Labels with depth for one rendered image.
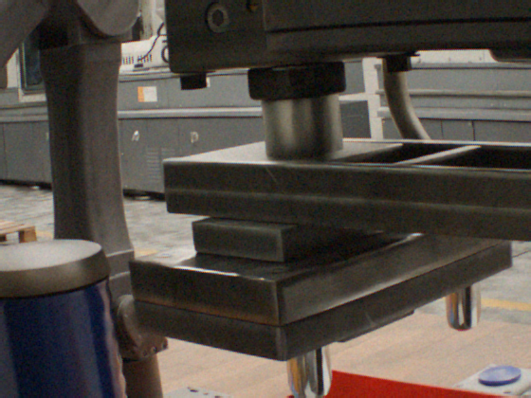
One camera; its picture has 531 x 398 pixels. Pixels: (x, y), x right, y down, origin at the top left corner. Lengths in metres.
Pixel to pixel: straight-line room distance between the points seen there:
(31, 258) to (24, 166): 10.16
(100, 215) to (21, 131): 9.46
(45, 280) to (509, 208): 0.22
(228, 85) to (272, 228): 7.21
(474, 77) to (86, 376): 5.93
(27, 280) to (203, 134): 7.73
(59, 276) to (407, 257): 0.30
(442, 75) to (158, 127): 2.81
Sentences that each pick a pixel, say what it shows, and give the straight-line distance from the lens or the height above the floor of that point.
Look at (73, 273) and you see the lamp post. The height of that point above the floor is 1.19.
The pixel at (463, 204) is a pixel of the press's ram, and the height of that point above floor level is 1.17.
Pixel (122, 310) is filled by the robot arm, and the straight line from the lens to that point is 0.92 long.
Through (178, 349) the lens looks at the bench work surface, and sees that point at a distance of 1.25.
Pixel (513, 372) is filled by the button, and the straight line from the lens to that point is 0.94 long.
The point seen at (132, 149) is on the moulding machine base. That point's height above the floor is 0.41.
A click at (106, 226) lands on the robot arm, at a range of 0.93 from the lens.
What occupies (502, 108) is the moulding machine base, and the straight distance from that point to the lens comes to 6.06.
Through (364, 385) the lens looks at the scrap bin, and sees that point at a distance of 0.91.
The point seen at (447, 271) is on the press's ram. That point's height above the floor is 1.12.
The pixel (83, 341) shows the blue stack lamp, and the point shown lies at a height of 1.18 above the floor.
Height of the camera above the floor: 1.24
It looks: 9 degrees down
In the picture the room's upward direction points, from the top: 5 degrees counter-clockwise
